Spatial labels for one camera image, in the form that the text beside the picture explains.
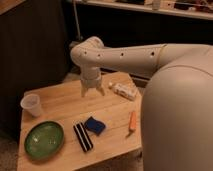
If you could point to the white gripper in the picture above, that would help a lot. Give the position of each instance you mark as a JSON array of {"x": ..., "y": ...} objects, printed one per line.
[{"x": 91, "y": 78}]

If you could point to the wooden table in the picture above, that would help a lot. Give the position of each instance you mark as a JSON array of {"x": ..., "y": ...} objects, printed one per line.
[{"x": 64, "y": 104}]

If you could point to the orange carrot toy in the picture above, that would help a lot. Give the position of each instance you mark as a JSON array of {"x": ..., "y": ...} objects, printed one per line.
[{"x": 132, "y": 124}]

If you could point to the white wall shelf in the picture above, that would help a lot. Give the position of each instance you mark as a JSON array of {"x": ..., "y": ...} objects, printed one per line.
[{"x": 154, "y": 7}]

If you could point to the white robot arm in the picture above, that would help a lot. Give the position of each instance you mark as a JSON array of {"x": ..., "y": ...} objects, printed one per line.
[{"x": 177, "y": 104}]

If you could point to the clear plastic cup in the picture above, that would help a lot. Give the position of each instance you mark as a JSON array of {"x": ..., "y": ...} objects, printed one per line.
[{"x": 31, "y": 103}]

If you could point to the blue sponge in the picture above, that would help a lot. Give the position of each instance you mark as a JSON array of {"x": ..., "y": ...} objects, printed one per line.
[{"x": 94, "y": 125}]

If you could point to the green glass bowl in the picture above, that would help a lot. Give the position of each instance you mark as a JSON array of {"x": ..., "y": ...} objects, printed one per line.
[{"x": 44, "y": 140}]

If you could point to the black white striped block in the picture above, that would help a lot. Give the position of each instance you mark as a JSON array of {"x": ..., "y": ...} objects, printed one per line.
[{"x": 83, "y": 137}]

